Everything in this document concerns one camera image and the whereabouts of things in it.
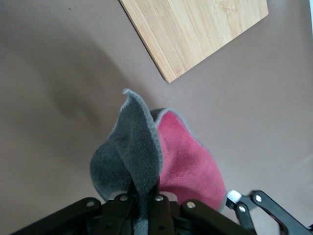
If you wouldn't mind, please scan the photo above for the wooden cutting board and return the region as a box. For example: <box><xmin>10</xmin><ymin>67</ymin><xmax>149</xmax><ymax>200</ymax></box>
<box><xmin>119</xmin><ymin>0</ymin><xmax>269</xmax><ymax>84</ymax></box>

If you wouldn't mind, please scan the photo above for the grey and pink cloth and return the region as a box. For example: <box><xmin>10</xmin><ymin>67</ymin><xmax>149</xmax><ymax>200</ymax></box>
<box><xmin>89</xmin><ymin>89</ymin><xmax>227</xmax><ymax>235</ymax></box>

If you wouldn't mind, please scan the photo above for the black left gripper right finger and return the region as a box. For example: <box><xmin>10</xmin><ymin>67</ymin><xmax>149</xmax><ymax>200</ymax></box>
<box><xmin>146</xmin><ymin>195</ymin><xmax>254</xmax><ymax>235</ymax></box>

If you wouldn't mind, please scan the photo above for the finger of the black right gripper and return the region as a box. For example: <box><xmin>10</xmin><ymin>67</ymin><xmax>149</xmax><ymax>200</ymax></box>
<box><xmin>225</xmin><ymin>189</ymin><xmax>313</xmax><ymax>235</ymax></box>

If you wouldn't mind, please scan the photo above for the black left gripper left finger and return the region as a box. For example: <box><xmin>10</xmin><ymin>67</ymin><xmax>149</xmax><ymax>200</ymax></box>
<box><xmin>9</xmin><ymin>193</ymin><xmax>136</xmax><ymax>235</ymax></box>

